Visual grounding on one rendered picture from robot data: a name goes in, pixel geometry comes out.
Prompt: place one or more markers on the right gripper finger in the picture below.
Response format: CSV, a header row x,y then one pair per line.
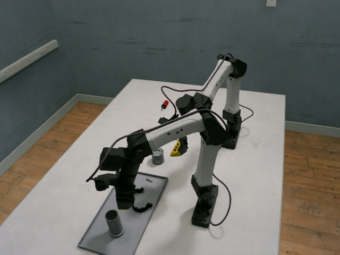
x,y
174,152

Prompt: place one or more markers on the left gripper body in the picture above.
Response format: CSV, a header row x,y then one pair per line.
x,y
123,191

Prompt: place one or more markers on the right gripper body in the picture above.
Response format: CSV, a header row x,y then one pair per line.
x,y
183,145

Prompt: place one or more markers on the red-handled screwdriver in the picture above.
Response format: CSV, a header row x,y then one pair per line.
x,y
164,104

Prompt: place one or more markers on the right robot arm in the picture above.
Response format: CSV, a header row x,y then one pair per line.
x,y
231,69

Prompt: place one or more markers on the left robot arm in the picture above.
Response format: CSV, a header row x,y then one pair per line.
x,y
142,145

